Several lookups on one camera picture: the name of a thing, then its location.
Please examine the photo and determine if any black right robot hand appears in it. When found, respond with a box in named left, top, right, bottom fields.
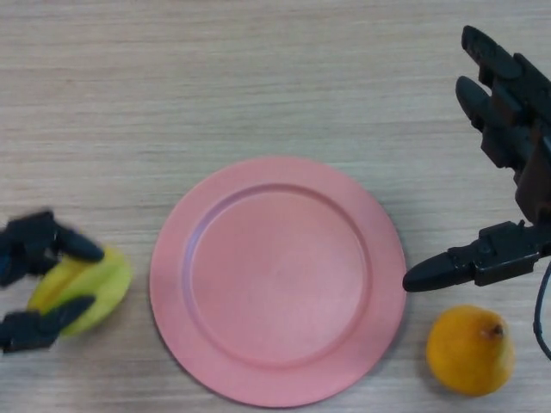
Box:
left=402, top=25, right=551, bottom=293

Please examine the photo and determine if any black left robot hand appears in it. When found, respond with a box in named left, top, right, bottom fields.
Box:
left=0, top=209, right=105, bottom=356

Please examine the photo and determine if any yellow green starfruit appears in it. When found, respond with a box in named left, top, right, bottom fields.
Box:
left=28, top=243, right=133, bottom=337

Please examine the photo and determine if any pink round plate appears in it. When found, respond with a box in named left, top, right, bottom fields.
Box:
left=149, top=157, right=408, bottom=408

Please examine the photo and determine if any orange yellow pear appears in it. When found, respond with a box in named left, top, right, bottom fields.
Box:
left=425, top=304, right=516, bottom=385

